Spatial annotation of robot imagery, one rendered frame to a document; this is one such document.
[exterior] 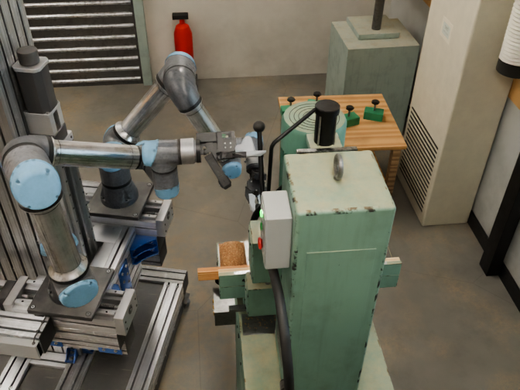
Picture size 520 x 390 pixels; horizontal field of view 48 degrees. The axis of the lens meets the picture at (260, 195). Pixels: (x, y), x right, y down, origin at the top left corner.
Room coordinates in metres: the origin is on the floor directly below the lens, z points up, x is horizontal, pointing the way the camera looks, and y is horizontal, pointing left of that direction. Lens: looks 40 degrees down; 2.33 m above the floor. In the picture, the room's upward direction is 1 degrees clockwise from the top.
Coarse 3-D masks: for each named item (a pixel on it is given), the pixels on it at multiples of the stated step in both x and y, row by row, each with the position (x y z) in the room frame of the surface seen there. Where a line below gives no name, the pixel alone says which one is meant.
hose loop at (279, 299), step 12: (276, 276) 0.94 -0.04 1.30; (276, 288) 0.90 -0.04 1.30; (276, 300) 0.87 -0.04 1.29; (276, 312) 0.85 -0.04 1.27; (288, 324) 0.82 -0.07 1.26; (288, 336) 0.80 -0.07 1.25; (288, 348) 0.78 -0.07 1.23; (288, 360) 0.76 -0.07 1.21; (288, 372) 0.75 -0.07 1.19; (288, 384) 0.74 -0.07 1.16
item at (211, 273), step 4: (200, 268) 1.30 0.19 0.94; (204, 268) 1.30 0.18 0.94; (208, 268) 1.30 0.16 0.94; (212, 268) 1.30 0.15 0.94; (216, 268) 1.30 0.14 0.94; (220, 268) 1.30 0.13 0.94; (224, 268) 1.30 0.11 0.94; (228, 268) 1.30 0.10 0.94; (232, 268) 1.30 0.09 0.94; (236, 268) 1.30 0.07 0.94; (200, 272) 1.28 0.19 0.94; (204, 272) 1.28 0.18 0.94; (208, 272) 1.28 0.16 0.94; (212, 272) 1.28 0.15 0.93; (216, 272) 1.28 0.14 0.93; (200, 276) 1.28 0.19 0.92; (204, 276) 1.28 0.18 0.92; (208, 276) 1.28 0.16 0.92; (212, 276) 1.28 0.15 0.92; (216, 276) 1.28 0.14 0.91; (200, 280) 1.28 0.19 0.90
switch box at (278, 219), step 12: (264, 192) 1.03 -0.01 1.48; (276, 192) 1.03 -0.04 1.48; (264, 204) 0.99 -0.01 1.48; (276, 204) 0.99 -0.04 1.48; (288, 204) 0.99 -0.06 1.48; (264, 216) 0.96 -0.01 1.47; (276, 216) 0.95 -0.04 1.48; (288, 216) 0.95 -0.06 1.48; (264, 228) 0.96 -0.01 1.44; (276, 228) 0.94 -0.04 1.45; (288, 228) 0.94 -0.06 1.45; (264, 240) 0.95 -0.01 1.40; (276, 240) 0.94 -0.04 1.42; (288, 240) 0.94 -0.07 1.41; (264, 252) 0.95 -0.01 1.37; (276, 252) 0.94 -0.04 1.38; (288, 252) 0.94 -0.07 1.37; (264, 264) 0.95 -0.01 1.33; (276, 264) 0.94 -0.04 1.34; (288, 264) 0.94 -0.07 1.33
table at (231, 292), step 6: (246, 246) 1.44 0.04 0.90; (246, 252) 1.41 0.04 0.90; (390, 252) 1.42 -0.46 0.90; (246, 258) 1.38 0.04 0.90; (384, 276) 1.31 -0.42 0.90; (390, 276) 1.31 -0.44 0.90; (396, 276) 1.31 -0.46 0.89; (384, 282) 1.31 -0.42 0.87; (390, 282) 1.31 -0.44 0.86; (396, 282) 1.32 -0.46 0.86; (222, 288) 1.25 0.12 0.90; (228, 288) 1.25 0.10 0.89; (234, 288) 1.26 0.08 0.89; (240, 288) 1.26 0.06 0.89; (222, 294) 1.25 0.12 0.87; (228, 294) 1.25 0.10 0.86; (234, 294) 1.26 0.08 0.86; (240, 294) 1.26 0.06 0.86
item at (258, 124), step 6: (258, 126) 1.38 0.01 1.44; (264, 126) 1.38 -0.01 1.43; (258, 132) 1.37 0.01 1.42; (258, 138) 1.37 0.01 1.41; (258, 144) 1.36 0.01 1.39; (258, 150) 1.35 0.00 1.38; (258, 156) 1.34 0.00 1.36; (258, 162) 1.33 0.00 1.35; (258, 168) 1.32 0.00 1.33; (264, 186) 1.29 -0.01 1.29
